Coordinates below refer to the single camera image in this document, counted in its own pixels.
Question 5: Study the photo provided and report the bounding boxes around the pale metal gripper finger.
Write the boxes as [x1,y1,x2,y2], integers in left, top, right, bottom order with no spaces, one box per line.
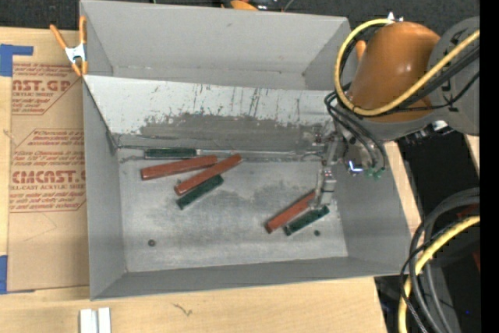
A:
[313,167,327,210]
[324,168,338,206]

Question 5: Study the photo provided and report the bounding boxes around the dark green flat block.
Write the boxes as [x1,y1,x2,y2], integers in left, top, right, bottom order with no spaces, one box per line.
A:
[282,204,331,237]
[175,174,225,211]
[143,147,198,161]

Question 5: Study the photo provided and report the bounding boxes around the red-brown flat block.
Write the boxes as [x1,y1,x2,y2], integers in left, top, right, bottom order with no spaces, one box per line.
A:
[140,154,219,182]
[173,153,243,197]
[265,190,319,235]

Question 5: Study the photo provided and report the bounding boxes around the grey metal bin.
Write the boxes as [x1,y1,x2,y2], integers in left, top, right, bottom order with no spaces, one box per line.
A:
[79,0,415,302]

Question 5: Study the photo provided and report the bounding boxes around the brown cardboard board red print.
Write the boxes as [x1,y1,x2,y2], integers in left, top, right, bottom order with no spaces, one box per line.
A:
[0,26,91,294]

